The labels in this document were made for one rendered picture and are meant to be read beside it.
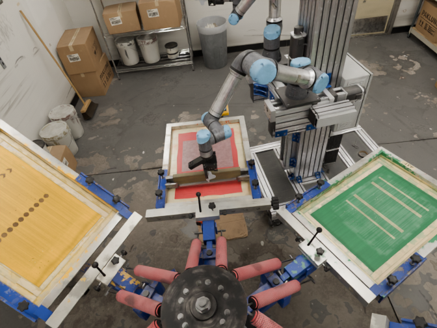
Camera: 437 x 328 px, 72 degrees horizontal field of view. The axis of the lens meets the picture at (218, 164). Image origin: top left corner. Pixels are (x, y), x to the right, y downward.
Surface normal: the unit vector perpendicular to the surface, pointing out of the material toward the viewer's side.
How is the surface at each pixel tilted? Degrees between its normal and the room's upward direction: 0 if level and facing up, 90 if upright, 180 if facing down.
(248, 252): 0
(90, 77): 88
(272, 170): 0
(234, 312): 0
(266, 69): 86
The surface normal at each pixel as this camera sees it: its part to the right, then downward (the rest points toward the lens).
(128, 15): 0.17, 0.69
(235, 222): -0.10, -0.69
